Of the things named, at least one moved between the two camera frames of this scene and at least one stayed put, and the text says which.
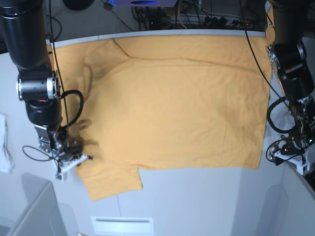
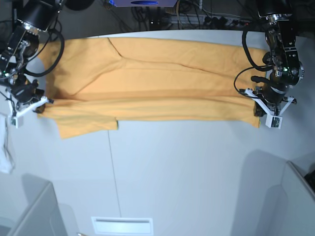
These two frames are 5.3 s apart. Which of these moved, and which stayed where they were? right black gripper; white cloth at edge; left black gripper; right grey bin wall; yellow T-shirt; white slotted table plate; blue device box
Moved: yellow T-shirt; right black gripper; left black gripper
Stayed: white cloth at edge; blue device box; white slotted table plate; right grey bin wall
